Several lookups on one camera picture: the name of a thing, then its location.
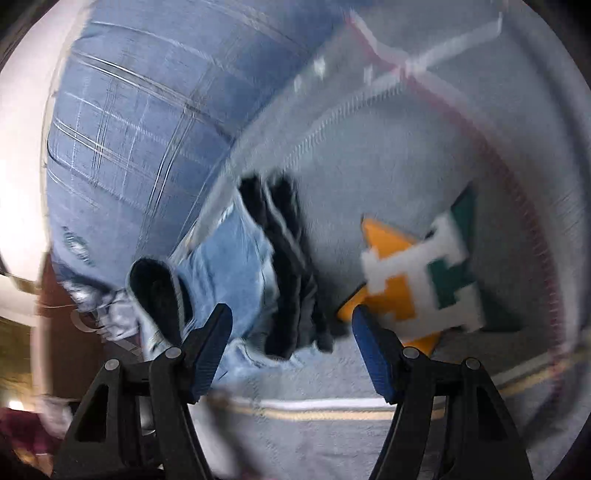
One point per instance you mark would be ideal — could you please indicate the blue printed pillow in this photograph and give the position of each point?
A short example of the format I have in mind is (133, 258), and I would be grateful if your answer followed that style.
(115, 316)

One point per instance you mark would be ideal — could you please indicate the brown headboard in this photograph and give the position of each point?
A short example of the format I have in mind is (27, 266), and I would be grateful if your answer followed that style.
(51, 332)

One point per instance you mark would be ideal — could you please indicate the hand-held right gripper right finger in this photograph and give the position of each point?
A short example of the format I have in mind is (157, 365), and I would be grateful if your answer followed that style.
(376, 355)

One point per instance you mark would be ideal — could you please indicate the grey star print bed sheet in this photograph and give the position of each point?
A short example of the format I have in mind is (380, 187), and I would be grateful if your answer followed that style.
(415, 138)

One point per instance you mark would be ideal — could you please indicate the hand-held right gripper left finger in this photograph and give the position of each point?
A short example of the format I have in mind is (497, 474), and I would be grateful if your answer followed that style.
(210, 357)

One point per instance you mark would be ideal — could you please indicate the light blue jeans pants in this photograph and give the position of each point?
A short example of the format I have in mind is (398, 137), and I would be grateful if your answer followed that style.
(231, 270)

